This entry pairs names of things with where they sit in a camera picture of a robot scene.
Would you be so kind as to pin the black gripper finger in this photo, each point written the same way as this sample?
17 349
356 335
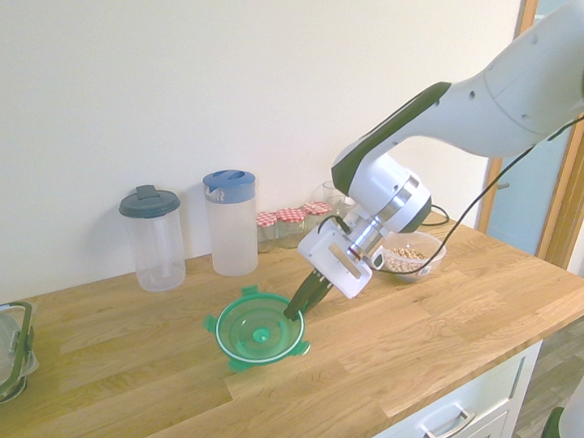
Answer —
318 296
304 295

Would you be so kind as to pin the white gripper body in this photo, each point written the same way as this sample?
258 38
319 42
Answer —
326 259

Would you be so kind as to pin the green round container lid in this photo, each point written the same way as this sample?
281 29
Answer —
244 331

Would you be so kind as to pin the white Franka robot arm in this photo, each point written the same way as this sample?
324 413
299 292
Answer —
480 107

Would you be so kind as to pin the red checkered lid jar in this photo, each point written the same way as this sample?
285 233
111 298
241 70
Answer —
267 219
289 215
315 209

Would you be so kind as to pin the clear plastic food bowl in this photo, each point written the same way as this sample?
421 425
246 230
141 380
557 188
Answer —
432 261

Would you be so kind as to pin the blue-lidded plastic pitcher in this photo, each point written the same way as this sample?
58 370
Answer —
231 235

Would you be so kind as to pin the dark-lidded plastic pitcher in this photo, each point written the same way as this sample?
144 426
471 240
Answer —
157 249

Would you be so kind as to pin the white cabinet drawer front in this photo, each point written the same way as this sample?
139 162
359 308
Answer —
487 433

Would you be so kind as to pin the wooden glazed door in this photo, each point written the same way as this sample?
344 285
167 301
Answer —
573 208

